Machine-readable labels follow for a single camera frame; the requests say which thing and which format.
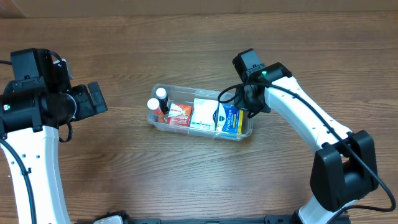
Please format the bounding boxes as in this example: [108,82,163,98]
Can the blue yellow VapoDrops box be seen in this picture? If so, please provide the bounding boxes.
[216,104,244,134]

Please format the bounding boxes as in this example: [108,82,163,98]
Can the clear plastic container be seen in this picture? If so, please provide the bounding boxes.
[147,84,253,141]

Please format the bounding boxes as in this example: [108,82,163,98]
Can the red medicine box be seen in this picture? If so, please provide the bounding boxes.
[167,103,193,127]

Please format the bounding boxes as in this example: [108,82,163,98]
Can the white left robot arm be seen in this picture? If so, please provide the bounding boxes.
[1,48,108,224]

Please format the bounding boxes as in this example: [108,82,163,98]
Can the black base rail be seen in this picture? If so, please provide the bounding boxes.
[74,210,351,224]

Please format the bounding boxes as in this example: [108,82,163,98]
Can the black bottle white cap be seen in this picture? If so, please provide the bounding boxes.
[155,88,169,114]

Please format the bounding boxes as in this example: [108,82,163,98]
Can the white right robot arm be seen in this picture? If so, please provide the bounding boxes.
[232,49,380,223]

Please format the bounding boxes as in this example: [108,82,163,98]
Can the orange bottle white cap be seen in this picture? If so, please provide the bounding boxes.
[147,98,166,123]

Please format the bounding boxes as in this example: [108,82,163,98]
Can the white medicine box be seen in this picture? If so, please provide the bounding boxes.
[190,98,219,131]

